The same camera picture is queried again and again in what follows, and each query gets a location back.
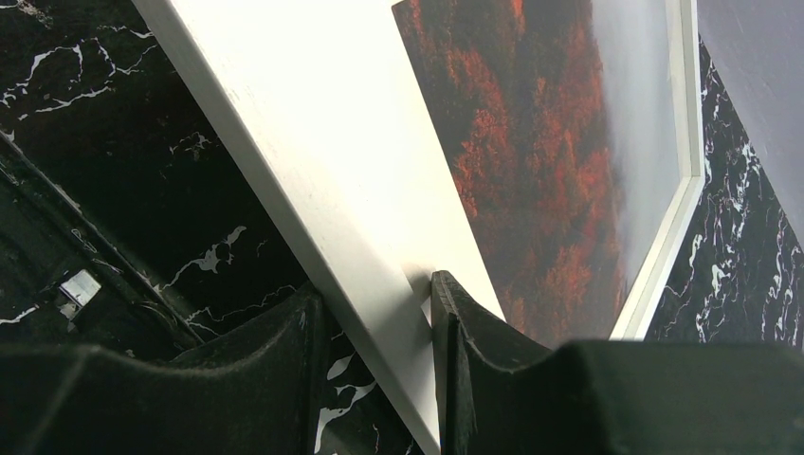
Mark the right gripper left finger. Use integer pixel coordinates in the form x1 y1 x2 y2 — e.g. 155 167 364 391
1 285 330 454

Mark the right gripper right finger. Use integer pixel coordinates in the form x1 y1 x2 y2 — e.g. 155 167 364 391
431 271 803 454

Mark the white picture frame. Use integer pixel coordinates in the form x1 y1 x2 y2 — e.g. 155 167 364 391
130 0 706 455

